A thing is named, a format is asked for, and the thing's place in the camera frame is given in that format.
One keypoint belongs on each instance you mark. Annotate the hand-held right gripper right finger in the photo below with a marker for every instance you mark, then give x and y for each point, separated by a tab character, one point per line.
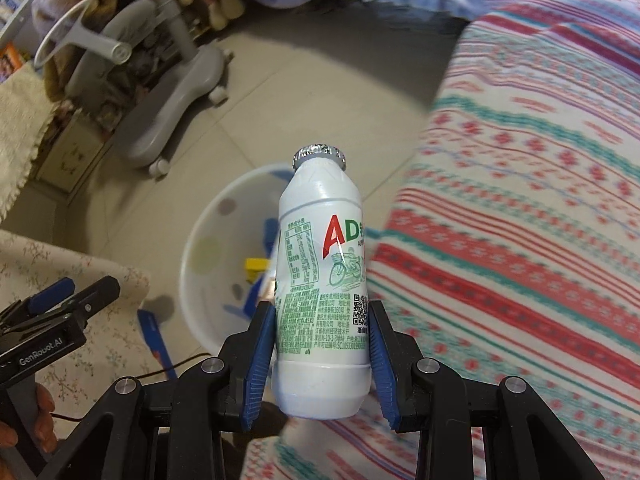
385	375

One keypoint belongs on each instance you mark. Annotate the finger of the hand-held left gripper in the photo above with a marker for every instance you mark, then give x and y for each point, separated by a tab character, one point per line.
95	295
50	294

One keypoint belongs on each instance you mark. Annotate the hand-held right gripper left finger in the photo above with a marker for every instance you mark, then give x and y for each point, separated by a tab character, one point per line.
257	375

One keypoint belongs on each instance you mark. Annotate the white plastic basin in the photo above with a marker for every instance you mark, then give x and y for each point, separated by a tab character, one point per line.
220	240

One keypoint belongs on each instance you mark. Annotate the white plastic drink bottle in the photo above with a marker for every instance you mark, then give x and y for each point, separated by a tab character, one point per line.
320	210

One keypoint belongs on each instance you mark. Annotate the person's left hand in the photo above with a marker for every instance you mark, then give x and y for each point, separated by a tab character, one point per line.
45	410

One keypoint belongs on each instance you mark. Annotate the floral beige cloth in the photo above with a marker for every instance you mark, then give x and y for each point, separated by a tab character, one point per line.
100	280

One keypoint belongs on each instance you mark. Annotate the blue plastic stick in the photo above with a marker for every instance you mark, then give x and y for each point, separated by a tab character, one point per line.
155	342

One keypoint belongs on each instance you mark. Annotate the beige box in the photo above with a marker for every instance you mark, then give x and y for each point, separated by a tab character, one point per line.
70	155

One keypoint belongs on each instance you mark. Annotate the beige towel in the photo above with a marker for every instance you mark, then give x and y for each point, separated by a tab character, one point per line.
20	135

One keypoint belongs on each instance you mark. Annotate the patterned bed sheet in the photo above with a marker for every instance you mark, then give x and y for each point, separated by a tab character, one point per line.
525	210

